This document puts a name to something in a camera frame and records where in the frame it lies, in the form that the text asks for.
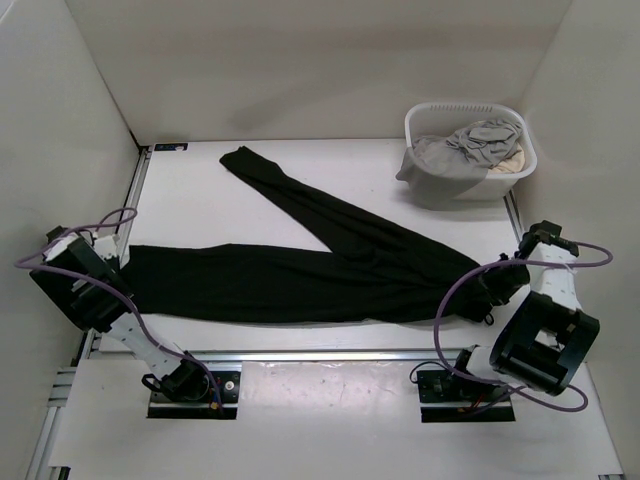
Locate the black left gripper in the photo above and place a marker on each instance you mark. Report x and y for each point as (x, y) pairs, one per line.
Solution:
(119, 273)

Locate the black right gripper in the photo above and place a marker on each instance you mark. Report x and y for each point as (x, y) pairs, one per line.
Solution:
(492, 289)

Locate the black trousers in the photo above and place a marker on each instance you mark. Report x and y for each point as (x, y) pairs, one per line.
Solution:
(370, 268)

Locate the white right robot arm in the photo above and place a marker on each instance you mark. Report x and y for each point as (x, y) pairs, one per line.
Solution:
(543, 344)

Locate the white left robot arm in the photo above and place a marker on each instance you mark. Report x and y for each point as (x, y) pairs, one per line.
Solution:
(81, 276)

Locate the beige garment in basket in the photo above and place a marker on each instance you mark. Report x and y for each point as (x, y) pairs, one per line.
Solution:
(512, 164)

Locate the dark label sticker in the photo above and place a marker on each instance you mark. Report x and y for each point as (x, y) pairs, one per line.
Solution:
(170, 147)

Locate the grey garment in basket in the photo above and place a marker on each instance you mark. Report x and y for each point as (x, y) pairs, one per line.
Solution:
(439, 170)

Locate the white laundry basket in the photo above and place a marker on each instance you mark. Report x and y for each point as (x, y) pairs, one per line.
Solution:
(442, 119)

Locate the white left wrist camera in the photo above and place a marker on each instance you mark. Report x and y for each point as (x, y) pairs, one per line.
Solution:
(106, 246)

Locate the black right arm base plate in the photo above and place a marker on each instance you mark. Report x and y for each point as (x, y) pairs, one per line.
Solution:
(445, 398)

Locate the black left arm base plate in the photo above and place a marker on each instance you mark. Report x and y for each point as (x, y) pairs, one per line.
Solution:
(196, 399)

